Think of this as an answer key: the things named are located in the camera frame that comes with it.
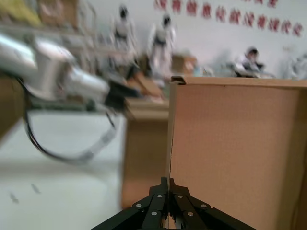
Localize small background cardboard box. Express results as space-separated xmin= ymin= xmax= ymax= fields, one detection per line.
xmin=172 ymin=54 xmax=198 ymax=76

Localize seated person in white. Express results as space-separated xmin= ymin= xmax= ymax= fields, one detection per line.
xmin=233 ymin=46 xmax=277 ymax=78

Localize metal storage shelf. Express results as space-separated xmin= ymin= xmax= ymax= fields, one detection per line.
xmin=0 ymin=0 xmax=116 ymax=80

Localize cardboard boxes on shelf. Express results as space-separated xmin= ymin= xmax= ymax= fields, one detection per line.
xmin=37 ymin=0 xmax=80 ymax=27

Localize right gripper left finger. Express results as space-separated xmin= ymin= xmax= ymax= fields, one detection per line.
xmin=91 ymin=177 xmax=169 ymax=230

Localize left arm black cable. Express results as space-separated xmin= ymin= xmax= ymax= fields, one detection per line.
xmin=22 ymin=104 xmax=120 ymax=165

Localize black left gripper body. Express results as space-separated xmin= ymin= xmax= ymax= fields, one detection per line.
xmin=104 ymin=81 xmax=140 ymax=118

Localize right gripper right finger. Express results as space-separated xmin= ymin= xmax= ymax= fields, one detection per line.
xmin=169 ymin=178 xmax=255 ymax=230

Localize cardboard mailer box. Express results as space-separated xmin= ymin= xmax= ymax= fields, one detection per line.
xmin=165 ymin=75 xmax=307 ymax=230

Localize flattened cardboard pile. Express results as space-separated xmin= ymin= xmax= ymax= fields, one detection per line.
xmin=126 ymin=71 xmax=166 ymax=102

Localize white humanoid robot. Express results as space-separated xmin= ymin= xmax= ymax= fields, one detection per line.
xmin=111 ymin=3 xmax=139 ymax=67
xmin=147 ymin=12 xmax=178 ymax=79

